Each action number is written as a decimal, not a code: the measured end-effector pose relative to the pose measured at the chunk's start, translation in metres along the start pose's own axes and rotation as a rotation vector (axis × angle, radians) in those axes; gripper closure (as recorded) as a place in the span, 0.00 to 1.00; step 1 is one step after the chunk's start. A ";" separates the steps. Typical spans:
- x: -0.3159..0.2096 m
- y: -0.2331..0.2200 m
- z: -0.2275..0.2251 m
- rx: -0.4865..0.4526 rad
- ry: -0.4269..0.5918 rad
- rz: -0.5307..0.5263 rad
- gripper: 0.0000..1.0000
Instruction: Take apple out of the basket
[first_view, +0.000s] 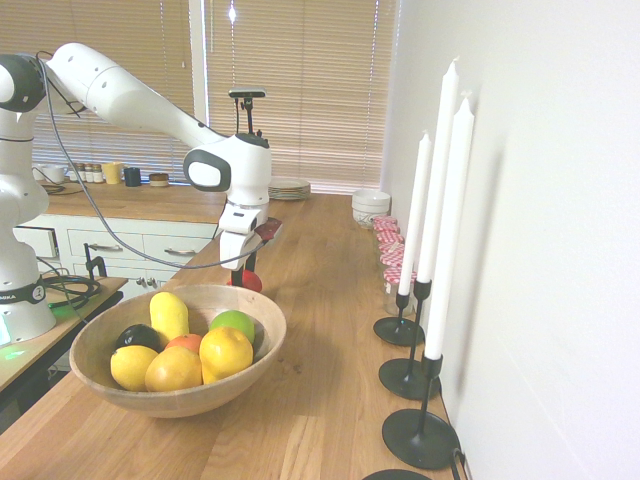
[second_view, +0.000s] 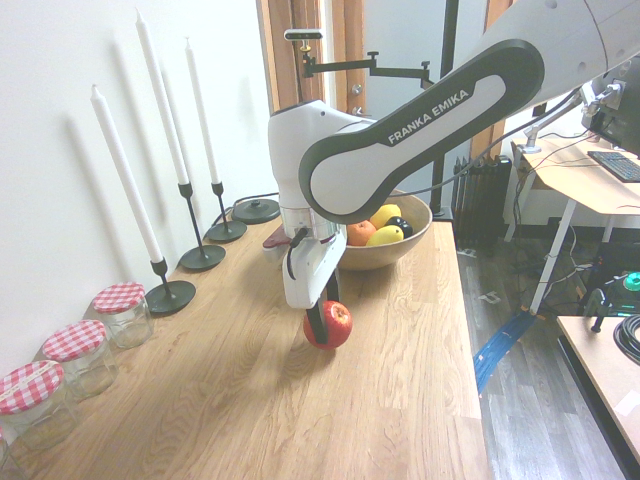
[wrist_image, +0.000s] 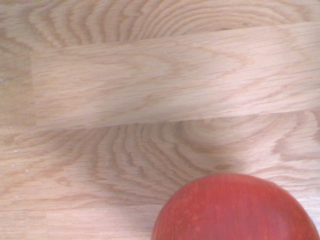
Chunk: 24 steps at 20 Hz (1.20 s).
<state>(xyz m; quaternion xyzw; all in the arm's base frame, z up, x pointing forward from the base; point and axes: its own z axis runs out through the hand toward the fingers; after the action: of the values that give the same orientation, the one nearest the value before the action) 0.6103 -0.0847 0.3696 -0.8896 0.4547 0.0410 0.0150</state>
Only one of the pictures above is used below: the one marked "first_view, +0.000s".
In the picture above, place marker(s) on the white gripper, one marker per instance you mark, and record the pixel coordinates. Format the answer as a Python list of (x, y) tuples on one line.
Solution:
[(240, 235)]

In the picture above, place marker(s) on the red apple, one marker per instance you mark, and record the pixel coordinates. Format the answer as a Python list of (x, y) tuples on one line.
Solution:
[(250, 282)]

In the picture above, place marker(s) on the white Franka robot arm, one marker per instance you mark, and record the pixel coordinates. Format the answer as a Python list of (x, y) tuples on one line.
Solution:
[(125, 95)]

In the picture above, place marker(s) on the green apple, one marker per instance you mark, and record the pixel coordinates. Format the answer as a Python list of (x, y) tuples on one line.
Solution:
[(235, 322)]

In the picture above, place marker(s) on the round yellow-orange citrus fruit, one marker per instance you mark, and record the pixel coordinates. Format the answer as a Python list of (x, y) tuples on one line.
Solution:
[(225, 352)]

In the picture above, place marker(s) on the stack of white plates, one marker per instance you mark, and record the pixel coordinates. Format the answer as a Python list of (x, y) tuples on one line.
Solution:
[(289, 190)]

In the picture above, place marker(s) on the small orange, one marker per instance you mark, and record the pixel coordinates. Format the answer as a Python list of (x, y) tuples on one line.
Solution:
[(184, 342)]

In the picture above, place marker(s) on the yellow grapefruit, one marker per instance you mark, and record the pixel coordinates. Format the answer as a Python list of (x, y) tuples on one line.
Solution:
[(172, 370)]

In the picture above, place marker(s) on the brown round tin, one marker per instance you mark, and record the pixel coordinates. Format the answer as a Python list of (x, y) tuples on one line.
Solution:
[(159, 179)]

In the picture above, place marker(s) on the white drawer cabinet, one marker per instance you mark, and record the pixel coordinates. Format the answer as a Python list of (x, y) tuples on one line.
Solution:
[(125, 235)]

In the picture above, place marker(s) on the black plum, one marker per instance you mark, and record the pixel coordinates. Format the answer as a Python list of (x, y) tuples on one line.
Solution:
[(136, 337)]

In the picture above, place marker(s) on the patterned white bowl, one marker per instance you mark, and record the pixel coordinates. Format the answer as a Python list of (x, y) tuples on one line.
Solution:
[(365, 220)]

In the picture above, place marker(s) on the wooden fruit bowl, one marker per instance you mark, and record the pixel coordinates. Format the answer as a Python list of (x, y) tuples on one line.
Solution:
[(200, 400)]

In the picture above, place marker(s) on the plain white bowl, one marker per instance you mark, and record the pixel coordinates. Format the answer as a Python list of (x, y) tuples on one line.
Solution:
[(371, 200)]

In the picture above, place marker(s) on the black mug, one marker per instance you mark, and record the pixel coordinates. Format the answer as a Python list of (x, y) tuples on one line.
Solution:
[(132, 177)]

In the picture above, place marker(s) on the round yellow lemon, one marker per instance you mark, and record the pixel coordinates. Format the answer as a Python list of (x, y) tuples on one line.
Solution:
[(131, 367)]

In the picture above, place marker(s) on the black table clamp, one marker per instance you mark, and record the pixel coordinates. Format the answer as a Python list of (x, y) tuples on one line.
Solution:
[(89, 260)]

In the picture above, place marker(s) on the short black candle holder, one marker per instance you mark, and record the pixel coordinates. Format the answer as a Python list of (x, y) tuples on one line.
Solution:
[(395, 331)]

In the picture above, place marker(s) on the yellow mug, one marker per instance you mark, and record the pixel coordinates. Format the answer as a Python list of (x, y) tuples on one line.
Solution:
[(113, 173)]

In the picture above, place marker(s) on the small spice jar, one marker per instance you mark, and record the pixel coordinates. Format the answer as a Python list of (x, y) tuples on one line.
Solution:
[(89, 173), (98, 174), (79, 173)]

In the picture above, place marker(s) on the short white taper candle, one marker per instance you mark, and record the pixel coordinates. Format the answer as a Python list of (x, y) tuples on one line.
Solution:
[(415, 215)]

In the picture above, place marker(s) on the wide wooden window blind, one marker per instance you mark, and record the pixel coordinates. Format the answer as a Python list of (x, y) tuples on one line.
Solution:
[(325, 100)]

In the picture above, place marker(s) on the medium black candle holder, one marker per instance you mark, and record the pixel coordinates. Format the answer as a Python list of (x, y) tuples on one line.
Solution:
[(405, 380)]

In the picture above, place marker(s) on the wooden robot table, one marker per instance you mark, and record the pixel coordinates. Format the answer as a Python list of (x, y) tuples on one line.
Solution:
[(50, 345)]

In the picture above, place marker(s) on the medium white taper candle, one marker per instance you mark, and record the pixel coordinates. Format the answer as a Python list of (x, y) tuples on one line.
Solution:
[(450, 225)]

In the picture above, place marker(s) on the white cup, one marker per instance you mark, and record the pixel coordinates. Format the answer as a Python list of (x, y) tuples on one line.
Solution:
[(52, 173)]

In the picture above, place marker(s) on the tallest white taper candle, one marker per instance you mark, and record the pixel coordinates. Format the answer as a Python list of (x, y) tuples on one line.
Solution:
[(440, 170)]

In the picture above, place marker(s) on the tall black candle holder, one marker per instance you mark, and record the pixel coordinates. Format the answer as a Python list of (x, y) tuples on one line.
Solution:
[(417, 440)]

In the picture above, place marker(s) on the black round flat base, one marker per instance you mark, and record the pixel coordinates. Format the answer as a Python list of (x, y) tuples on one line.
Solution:
[(395, 476)]

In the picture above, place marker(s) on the narrow wooden window blind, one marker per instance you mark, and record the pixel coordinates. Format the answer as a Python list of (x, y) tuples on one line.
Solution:
[(125, 30)]

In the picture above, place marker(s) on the black camera stand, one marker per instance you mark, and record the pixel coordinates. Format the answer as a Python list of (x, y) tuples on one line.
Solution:
[(248, 117)]

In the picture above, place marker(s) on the dark stereo camera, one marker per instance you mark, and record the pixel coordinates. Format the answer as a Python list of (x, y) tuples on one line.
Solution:
[(247, 93)]

